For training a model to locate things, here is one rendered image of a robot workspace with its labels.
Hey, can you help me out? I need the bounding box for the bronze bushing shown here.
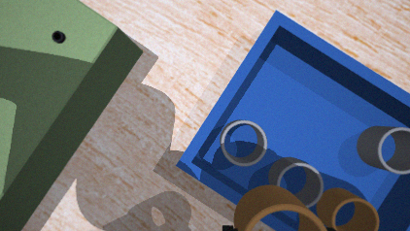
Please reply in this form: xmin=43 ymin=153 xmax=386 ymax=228
xmin=317 ymin=187 xmax=379 ymax=231
xmin=234 ymin=185 xmax=327 ymax=231

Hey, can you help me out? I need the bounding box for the blue open-top crate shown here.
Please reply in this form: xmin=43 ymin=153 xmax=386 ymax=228
xmin=176 ymin=10 xmax=410 ymax=231

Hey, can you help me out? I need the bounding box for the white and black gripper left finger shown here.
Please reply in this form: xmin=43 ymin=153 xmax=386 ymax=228
xmin=222 ymin=225 xmax=238 ymax=231

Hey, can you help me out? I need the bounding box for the grey metal bushing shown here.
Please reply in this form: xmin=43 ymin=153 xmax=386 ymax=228
xmin=220 ymin=119 xmax=267 ymax=167
xmin=268 ymin=157 xmax=324 ymax=208
xmin=357 ymin=126 xmax=410 ymax=175

